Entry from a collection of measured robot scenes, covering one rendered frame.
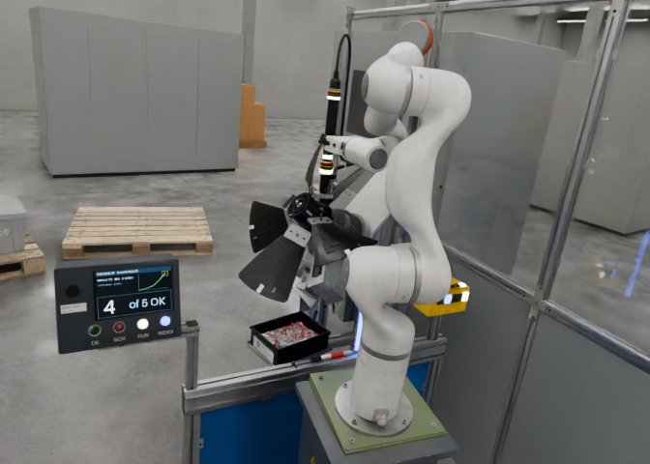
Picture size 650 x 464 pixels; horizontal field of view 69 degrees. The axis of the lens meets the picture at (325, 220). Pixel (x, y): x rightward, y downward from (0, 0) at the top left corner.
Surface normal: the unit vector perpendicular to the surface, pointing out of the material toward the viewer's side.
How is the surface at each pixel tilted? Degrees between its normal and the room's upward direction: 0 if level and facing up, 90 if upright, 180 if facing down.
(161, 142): 90
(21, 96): 90
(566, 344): 90
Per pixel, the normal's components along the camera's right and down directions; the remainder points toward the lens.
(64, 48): 0.57, 0.31
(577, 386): -0.89, 0.05
